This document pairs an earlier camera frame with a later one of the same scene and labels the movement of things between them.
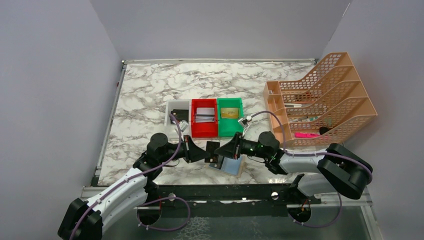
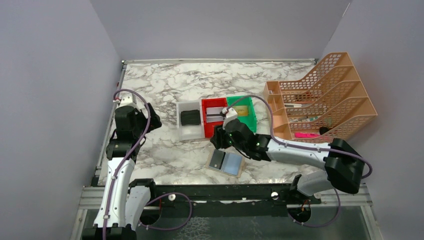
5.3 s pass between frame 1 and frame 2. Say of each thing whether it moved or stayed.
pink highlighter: stayed
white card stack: moved
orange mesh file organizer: stayed
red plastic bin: stayed
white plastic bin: moved
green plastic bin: moved
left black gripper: moved
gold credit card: moved
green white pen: stayed
